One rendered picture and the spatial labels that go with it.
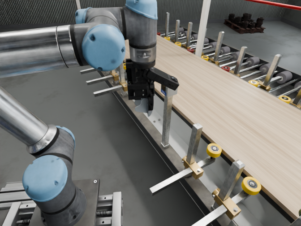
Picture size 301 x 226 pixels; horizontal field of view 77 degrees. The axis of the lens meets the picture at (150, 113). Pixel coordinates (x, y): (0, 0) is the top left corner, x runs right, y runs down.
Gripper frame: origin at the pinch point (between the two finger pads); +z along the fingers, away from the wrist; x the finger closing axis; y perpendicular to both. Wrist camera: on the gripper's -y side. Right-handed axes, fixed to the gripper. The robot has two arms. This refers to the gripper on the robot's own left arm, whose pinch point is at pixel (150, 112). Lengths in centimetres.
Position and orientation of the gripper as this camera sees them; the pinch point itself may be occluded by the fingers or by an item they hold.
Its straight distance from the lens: 66.8
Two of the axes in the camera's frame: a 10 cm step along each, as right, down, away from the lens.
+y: -9.9, 0.7, -0.8
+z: 0.0, 7.7, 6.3
